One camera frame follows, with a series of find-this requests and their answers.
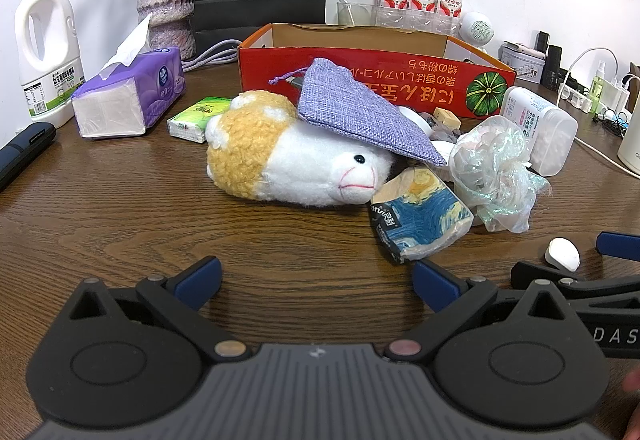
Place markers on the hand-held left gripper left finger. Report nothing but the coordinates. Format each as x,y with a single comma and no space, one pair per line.
200,277

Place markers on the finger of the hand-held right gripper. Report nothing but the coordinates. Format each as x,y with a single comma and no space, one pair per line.
622,247
600,290

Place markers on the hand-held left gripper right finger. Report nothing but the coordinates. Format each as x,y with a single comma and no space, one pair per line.
435,284

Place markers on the white plastic lid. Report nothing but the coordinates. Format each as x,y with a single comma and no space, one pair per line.
417,115
562,254

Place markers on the painted print tissue pack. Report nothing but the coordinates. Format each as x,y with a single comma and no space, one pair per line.
420,215

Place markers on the iridescent plastic wrap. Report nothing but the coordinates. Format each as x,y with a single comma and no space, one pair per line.
495,169

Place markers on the white plastic swab container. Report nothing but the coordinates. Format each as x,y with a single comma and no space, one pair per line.
542,129

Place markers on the white and tan plush toy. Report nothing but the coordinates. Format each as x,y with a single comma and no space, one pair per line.
300,162

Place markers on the green pocket tissue packet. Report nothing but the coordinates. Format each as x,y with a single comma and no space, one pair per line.
195,118

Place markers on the beige soap block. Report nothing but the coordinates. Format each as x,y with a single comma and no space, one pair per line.
446,118

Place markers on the red cardboard box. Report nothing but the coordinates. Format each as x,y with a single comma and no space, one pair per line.
400,62

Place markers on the person's right hand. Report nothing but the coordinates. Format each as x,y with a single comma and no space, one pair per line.
633,381

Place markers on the white thermos flask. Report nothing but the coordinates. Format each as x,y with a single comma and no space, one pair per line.
631,144

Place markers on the white charger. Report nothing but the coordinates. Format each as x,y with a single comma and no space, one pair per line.
620,94

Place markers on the white power strip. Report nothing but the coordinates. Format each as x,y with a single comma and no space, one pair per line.
575,97

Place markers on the small green spray bottle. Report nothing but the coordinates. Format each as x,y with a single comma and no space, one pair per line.
598,87

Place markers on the brown paper bag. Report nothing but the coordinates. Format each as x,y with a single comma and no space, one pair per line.
635,84

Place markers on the purple tissue pack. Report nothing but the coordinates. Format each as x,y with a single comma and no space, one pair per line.
150,84

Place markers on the grey tin box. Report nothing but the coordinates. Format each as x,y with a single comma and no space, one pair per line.
520,64

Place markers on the black zip case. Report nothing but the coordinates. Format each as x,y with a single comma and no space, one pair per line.
22,152

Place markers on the white detergent jug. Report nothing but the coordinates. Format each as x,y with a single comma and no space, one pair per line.
50,79

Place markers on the white robot figure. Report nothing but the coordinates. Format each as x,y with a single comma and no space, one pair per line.
477,29

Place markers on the clear glass cup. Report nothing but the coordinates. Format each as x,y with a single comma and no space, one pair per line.
362,14

